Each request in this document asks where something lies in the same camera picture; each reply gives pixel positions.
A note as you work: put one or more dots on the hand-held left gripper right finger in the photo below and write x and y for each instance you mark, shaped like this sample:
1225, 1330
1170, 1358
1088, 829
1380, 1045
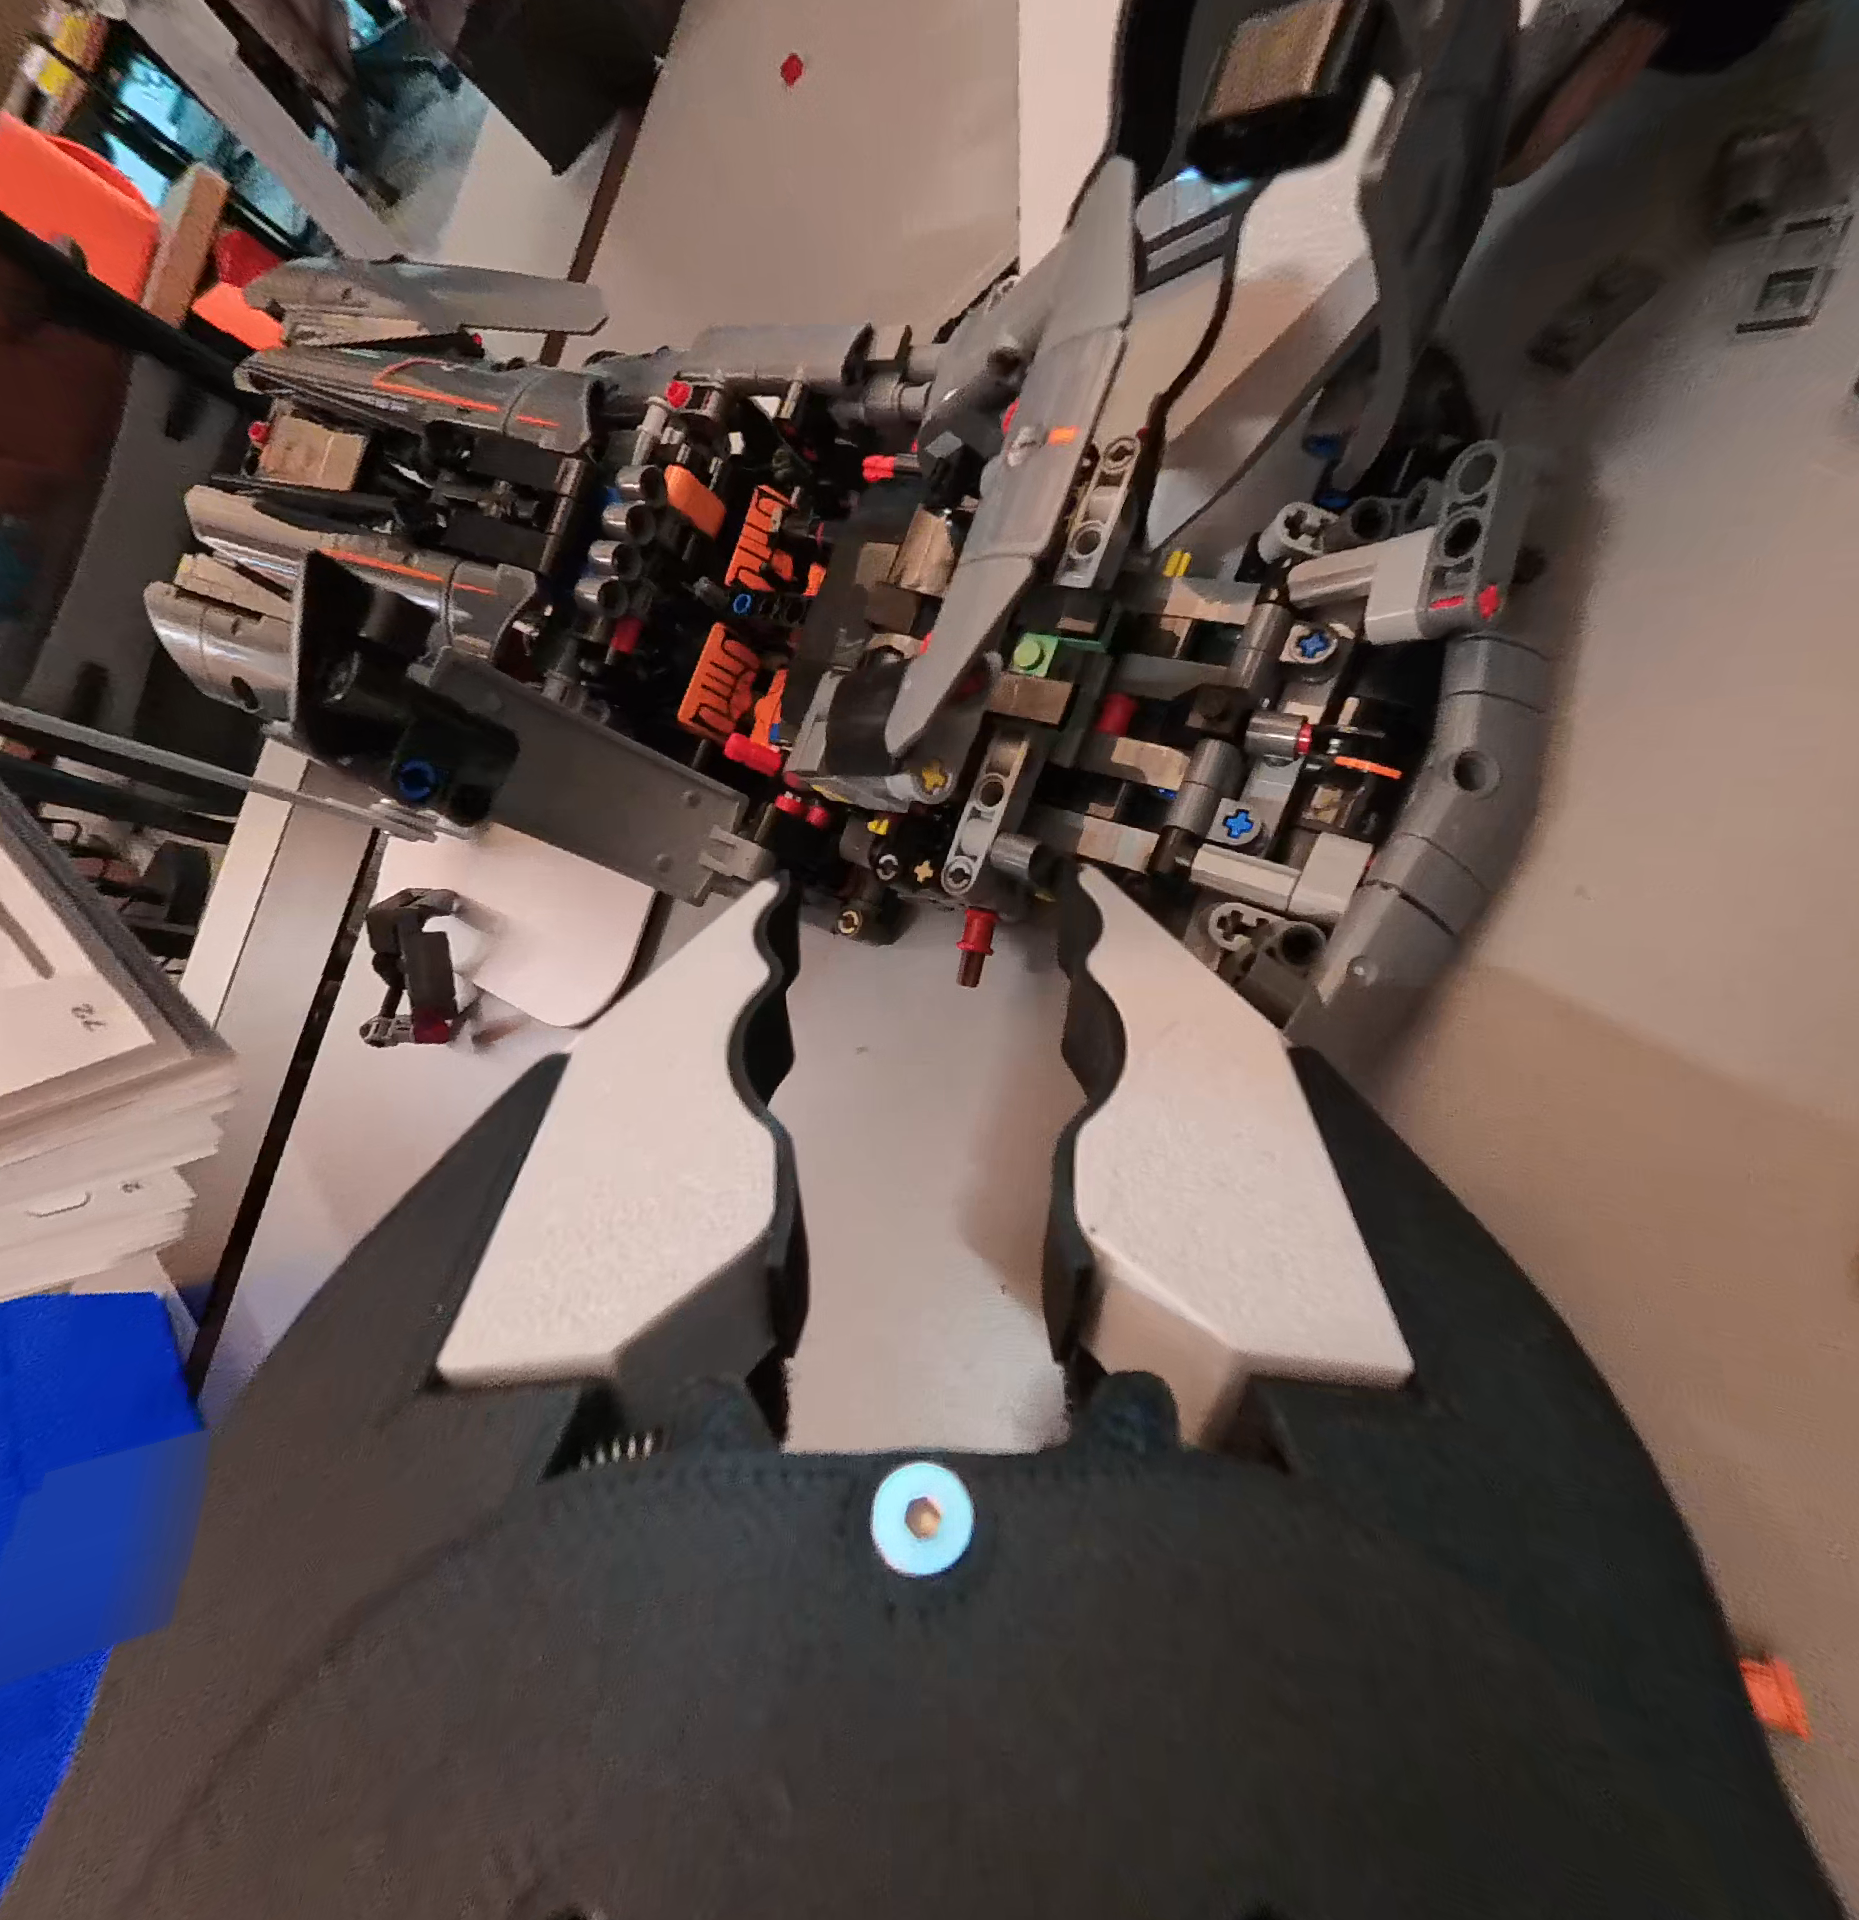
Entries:
1245, 1200

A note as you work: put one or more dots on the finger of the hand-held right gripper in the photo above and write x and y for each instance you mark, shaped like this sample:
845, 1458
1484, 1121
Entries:
1065, 91
1304, 300

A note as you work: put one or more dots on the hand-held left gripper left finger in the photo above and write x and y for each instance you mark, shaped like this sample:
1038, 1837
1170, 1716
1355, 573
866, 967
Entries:
615, 1200

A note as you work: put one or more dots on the red lego pin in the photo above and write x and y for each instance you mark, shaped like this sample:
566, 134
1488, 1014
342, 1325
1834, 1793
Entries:
974, 946

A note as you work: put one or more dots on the grey lego car model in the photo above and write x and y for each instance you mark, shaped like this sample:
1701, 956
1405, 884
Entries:
615, 779

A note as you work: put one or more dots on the small black red lego assembly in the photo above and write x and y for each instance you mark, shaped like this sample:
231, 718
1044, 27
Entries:
420, 960

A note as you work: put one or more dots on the grey lego piece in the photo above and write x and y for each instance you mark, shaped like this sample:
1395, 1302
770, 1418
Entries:
1762, 180

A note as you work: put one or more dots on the person's right hand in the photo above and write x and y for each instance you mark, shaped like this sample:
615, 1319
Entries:
1590, 82

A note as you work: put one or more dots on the blue plastic bin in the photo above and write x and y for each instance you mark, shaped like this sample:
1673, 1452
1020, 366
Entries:
58, 1500

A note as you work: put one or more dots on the orange plastic bin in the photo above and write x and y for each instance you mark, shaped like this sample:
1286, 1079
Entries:
68, 196
240, 313

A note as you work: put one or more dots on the wooden block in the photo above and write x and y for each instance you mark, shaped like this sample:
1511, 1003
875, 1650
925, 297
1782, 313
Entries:
188, 239

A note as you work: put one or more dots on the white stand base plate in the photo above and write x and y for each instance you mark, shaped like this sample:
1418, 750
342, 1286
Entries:
539, 946

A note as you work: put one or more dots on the light grey lego bracket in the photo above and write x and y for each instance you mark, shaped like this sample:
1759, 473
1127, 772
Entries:
1791, 278

